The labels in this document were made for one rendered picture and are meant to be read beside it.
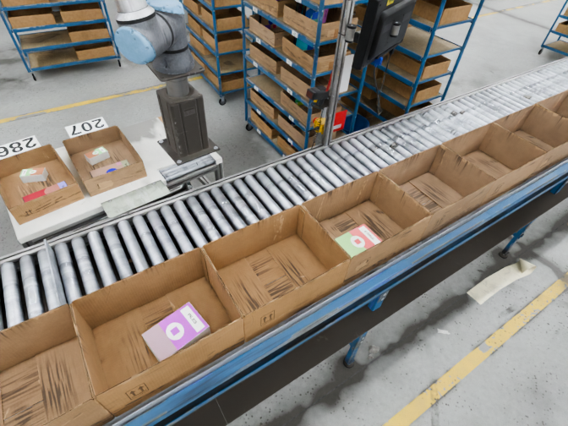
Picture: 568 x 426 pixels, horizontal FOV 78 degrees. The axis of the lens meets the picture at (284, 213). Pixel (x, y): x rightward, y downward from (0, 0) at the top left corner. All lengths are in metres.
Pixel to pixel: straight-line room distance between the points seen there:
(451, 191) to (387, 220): 0.39
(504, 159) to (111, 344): 1.91
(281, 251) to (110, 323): 0.62
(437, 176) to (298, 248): 0.82
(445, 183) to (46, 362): 1.69
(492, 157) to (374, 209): 0.81
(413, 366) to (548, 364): 0.78
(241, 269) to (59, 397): 0.63
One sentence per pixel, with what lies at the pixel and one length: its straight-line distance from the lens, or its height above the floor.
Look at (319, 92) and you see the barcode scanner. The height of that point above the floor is 1.08.
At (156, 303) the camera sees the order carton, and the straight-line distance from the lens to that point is 1.28.
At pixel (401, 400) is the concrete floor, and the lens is 2.15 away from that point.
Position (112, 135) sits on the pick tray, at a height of 0.80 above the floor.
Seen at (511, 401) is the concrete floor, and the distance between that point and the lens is 2.41.
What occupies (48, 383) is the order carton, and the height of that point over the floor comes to 0.89.
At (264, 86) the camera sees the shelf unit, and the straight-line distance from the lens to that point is 3.17.
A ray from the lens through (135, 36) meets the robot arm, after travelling 1.57.
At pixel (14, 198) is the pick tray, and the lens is 2.07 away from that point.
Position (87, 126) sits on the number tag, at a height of 0.86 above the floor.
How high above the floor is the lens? 1.96
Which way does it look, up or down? 46 degrees down
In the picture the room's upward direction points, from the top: 4 degrees clockwise
